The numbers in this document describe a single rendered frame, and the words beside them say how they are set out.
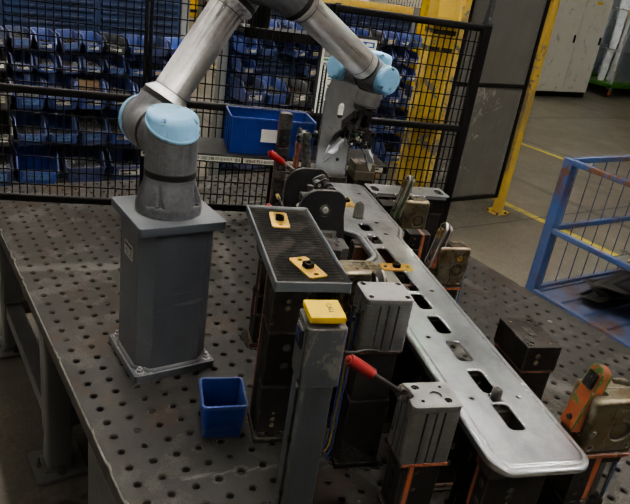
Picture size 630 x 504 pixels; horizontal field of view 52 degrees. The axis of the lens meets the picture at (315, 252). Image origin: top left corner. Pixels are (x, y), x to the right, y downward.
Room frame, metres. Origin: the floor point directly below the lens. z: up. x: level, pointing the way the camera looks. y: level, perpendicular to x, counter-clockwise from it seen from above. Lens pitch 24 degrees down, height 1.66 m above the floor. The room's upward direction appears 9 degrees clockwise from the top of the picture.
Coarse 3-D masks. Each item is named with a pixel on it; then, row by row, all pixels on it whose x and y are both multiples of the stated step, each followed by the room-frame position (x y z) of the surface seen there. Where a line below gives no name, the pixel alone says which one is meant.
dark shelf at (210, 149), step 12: (204, 144) 2.24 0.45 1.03; (216, 144) 2.26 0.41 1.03; (144, 156) 2.07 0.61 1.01; (204, 156) 2.13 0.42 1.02; (216, 156) 2.14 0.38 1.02; (228, 156) 2.15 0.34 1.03; (240, 156) 2.17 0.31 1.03; (252, 156) 2.18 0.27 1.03; (264, 156) 2.20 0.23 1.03; (312, 156) 2.30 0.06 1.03; (360, 156) 2.41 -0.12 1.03; (384, 168) 2.32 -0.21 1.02
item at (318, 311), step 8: (304, 304) 0.93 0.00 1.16; (312, 304) 0.93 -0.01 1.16; (320, 304) 0.94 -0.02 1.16; (328, 304) 0.94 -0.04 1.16; (336, 304) 0.95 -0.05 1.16; (312, 312) 0.91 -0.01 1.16; (320, 312) 0.91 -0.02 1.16; (328, 312) 0.91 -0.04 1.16; (336, 312) 0.92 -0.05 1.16; (312, 320) 0.89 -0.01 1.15; (320, 320) 0.89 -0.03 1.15; (328, 320) 0.90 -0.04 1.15; (336, 320) 0.90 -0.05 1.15; (344, 320) 0.91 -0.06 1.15
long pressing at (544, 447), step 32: (352, 192) 2.05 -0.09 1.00; (352, 224) 1.75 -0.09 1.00; (384, 224) 1.79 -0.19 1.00; (416, 256) 1.59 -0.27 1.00; (416, 288) 1.40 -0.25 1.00; (416, 320) 1.23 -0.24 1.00; (448, 320) 1.25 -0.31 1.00; (416, 352) 1.10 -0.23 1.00; (448, 352) 1.12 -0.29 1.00; (480, 352) 1.14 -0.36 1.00; (512, 384) 1.04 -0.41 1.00; (480, 416) 0.92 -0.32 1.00; (544, 416) 0.95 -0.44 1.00; (480, 448) 0.84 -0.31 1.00; (512, 448) 0.85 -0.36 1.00; (544, 448) 0.86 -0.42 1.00; (576, 448) 0.88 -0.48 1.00
